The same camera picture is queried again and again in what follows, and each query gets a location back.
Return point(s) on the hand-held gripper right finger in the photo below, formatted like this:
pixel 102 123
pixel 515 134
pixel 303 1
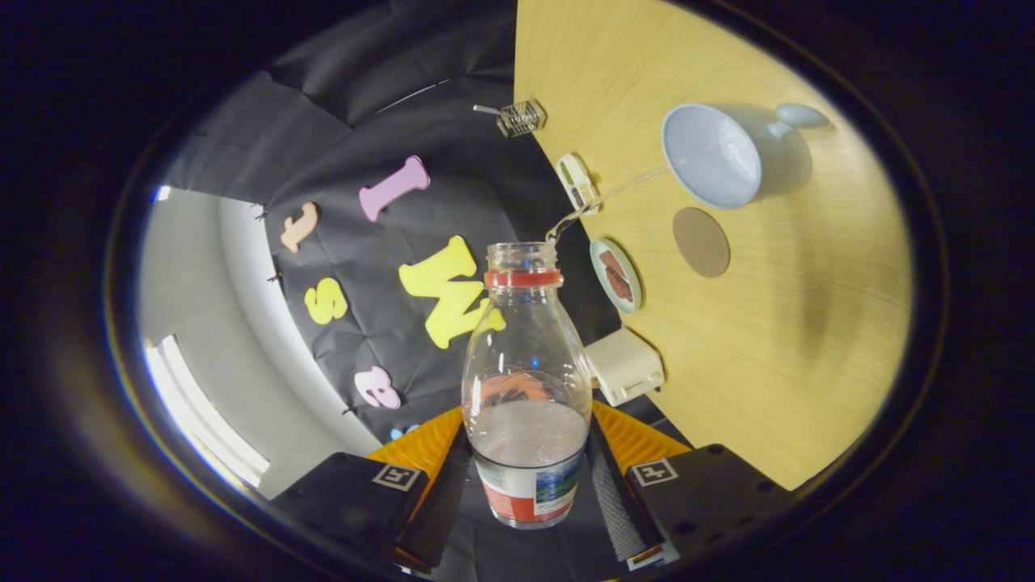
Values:
pixel 614 509

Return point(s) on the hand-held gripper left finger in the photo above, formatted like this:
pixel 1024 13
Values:
pixel 441 509

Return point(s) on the clear juice bottle red label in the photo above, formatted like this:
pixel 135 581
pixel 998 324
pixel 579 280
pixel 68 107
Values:
pixel 525 347

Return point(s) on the round brown coaster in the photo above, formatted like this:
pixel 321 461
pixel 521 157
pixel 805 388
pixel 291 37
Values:
pixel 701 242

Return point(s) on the pale blue cup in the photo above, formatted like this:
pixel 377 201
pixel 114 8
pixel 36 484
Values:
pixel 711 153

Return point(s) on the white toaster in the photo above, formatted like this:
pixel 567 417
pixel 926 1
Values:
pixel 624 368

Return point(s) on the brown meat piece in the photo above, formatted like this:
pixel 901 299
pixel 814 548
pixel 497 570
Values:
pixel 620 287
pixel 613 263

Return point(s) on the wooden table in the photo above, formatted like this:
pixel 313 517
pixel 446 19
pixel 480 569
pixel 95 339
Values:
pixel 768 339

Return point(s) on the pale green plate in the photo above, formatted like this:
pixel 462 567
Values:
pixel 598 271

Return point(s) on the large ceiling light panel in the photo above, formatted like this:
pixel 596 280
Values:
pixel 202 412

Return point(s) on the white divided condiment tray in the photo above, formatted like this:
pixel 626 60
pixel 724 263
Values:
pixel 576 182

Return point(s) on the black backdrop cloth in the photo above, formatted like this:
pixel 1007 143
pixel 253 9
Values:
pixel 364 121

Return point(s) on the small ceiling light panel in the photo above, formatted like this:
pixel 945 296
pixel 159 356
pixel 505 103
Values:
pixel 162 194

